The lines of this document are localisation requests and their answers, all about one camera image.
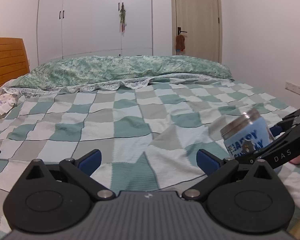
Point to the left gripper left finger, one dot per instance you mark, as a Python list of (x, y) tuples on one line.
[(49, 198)]

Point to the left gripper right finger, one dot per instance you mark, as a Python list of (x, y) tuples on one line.
[(244, 198)]

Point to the blue cartoon steel cup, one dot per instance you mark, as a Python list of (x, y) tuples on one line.
[(246, 134)]

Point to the floral pillow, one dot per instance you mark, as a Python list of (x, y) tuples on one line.
[(9, 97)]

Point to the checkered teal blanket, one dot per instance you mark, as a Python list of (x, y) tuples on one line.
[(148, 136)]

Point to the green patterned duvet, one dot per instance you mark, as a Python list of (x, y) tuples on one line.
[(107, 70)]

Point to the wooden headboard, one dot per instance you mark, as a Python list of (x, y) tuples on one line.
[(13, 59)]

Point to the brown hanging plush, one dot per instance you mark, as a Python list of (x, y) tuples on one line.
[(180, 43)]

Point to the beige door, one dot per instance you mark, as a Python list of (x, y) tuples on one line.
[(202, 19)]

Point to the white wardrobe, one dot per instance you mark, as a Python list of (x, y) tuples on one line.
[(75, 28)]

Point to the green hanging ornament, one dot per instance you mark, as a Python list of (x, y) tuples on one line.
[(122, 15)]

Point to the wall socket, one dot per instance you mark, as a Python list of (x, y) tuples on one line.
[(292, 88)]

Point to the black door handle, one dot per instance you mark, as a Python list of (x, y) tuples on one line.
[(180, 31)]

